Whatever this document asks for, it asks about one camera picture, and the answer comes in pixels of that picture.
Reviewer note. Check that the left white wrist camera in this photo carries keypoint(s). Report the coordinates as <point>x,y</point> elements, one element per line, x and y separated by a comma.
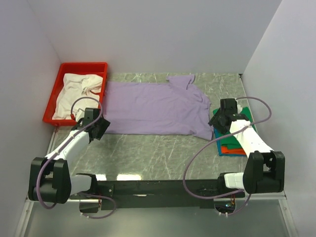
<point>77,115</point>

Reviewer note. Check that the orange t shirt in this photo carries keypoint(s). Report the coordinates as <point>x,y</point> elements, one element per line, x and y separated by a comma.
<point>237,151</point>

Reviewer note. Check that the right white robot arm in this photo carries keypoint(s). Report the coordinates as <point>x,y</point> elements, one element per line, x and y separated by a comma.
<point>265,168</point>

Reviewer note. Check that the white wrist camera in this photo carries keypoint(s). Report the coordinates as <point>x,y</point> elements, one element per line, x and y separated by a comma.
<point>239,107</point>
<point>77,115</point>

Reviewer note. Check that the white crumpled t shirt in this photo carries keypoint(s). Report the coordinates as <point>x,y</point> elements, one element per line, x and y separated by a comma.
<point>79,92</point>

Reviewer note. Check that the red plastic bin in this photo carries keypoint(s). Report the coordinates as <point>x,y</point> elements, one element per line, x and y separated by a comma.
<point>80,68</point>

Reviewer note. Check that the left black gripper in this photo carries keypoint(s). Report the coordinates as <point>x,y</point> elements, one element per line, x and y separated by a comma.
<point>104,124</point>

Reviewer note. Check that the green t shirt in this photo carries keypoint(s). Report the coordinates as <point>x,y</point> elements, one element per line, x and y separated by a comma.
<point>231,142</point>

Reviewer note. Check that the lavender t shirt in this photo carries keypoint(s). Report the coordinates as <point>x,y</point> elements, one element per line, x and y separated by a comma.
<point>177,107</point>

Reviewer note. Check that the black base beam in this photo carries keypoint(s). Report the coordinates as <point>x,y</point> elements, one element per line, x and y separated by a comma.
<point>162,193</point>

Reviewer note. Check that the aluminium frame rail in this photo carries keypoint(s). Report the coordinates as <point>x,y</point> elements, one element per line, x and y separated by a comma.
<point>27,212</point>

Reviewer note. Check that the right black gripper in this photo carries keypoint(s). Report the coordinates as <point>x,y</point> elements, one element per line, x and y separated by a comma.
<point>214,122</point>

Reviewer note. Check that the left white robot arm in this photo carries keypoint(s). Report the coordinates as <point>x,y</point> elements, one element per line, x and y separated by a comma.
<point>82,176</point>

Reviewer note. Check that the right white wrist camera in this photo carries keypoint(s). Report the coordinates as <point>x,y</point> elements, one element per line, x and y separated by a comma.
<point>239,107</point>

